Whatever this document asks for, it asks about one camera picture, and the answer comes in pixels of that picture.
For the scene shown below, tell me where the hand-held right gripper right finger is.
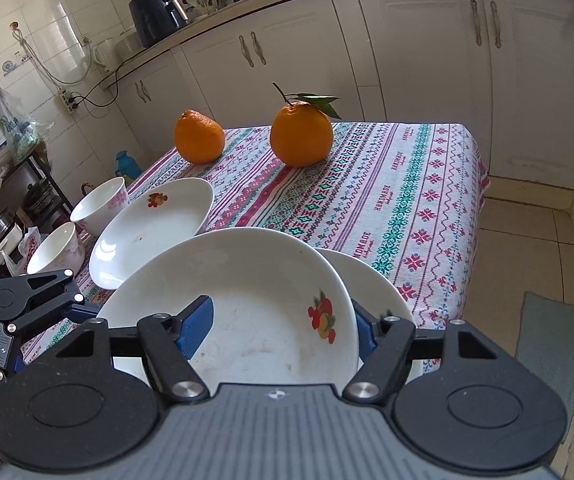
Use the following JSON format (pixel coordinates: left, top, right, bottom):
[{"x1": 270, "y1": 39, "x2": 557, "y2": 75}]
[{"x1": 343, "y1": 300, "x2": 500, "y2": 403}]

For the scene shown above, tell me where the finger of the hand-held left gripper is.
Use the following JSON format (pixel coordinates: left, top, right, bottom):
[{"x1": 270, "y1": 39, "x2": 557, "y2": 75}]
[
  {"x1": 7, "y1": 269, "x2": 100, "y2": 336},
  {"x1": 0, "y1": 346, "x2": 24, "y2": 387}
]

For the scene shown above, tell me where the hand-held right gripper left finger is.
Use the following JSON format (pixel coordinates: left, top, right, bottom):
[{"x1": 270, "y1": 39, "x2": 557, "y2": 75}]
[{"x1": 42, "y1": 296, "x2": 215, "y2": 403}]

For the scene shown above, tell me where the white plate with fruit print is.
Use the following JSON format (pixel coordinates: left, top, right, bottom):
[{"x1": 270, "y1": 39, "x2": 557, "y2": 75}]
[
  {"x1": 96, "y1": 226, "x2": 358, "y2": 391},
  {"x1": 88, "y1": 176, "x2": 216, "y2": 291},
  {"x1": 314, "y1": 247, "x2": 424, "y2": 381}
]

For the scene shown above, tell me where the white bowl with pink flowers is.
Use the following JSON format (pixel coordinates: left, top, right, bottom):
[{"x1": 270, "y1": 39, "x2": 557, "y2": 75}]
[
  {"x1": 26, "y1": 221, "x2": 86, "y2": 276},
  {"x1": 70, "y1": 176, "x2": 131, "y2": 238}
]

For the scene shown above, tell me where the white bag with red print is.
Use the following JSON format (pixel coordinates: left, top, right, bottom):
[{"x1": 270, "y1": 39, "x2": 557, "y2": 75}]
[{"x1": 4, "y1": 227, "x2": 42, "y2": 276}]

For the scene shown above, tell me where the silver rice cooker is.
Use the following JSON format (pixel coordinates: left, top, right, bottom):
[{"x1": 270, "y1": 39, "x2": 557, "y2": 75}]
[{"x1": 0, "y1": 210, "x2": 22, "y2": 266}]

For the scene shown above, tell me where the dark cooking pot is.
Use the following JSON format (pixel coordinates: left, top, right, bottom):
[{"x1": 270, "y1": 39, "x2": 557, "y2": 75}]
[{"x1": 22, "y1": 182, "x2": 62, "y2": 216}]

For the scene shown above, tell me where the patterned striped tablecloth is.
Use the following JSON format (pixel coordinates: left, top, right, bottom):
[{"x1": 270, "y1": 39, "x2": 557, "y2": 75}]
[{"x1": 19, "y1": 121, "x2": 490, "y2": 366}]

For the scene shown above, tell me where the teal thermos flask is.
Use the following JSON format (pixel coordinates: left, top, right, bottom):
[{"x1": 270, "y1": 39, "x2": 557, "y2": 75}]
[{"x1": 115, "y1": 150, "x2": 142, "y2": 181}]

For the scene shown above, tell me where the clear plastic bag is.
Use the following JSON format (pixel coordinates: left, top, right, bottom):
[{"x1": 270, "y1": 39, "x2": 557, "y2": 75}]
[{"x1": 0, "y1": 87, "x2": 42, "y2": 161}]

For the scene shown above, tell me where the grey floor mat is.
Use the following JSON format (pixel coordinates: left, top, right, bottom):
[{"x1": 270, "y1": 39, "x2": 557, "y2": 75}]
[{"x1": 515, "y1": 291, "x2": 574, "y2": 443}]

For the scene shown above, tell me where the orange with bumpy top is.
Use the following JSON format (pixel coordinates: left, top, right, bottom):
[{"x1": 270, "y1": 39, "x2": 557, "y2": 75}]
[{"x1": 174, "y1": 109, "x2": 226, "y2": 164}]

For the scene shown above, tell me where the orange with green leaves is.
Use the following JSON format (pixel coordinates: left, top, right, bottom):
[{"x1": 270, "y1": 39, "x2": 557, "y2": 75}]
[{"x1": 270, "y1": 82, "x2": 342, "y2": 168}]

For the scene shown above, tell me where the white power strip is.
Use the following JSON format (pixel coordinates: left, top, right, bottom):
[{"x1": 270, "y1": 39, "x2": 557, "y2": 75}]
[{"x1": 59, "y1": 87, "x2": 82, "y2": 113}]

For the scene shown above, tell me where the white electric kettle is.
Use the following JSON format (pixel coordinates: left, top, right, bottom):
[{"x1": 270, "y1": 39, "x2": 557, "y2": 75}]
[{"x1": 92, "y1": 37, "x2": 118, "y2": 75}]

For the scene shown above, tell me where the white kitchen cabinet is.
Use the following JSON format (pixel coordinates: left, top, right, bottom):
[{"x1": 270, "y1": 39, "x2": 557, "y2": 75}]
[{"x1": 104, "y1": 0, "x2": 574, "y2": 206}]

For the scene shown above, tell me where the black air fryer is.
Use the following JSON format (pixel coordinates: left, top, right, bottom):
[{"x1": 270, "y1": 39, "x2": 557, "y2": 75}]
[{"x1": 128, "y1": 0, "x2": 188, "y2": 48}]

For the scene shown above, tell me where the kitchen countertop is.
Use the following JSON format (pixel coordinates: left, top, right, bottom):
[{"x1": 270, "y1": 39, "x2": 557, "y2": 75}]
[{"x1": 102, "y1": 0, "x2": 574, "y2": 91}]

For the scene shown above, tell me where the black power cable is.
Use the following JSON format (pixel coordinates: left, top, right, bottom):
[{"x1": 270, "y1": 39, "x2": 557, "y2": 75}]
[{"x1": 69, "y1": 52, "x2": 135, "y2": 108}]

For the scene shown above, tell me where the white cord on wall hook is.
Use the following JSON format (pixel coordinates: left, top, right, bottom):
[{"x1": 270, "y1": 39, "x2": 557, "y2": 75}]
[{"x1": 11, "y1": 21, "x2": 88, "y2": 86}]

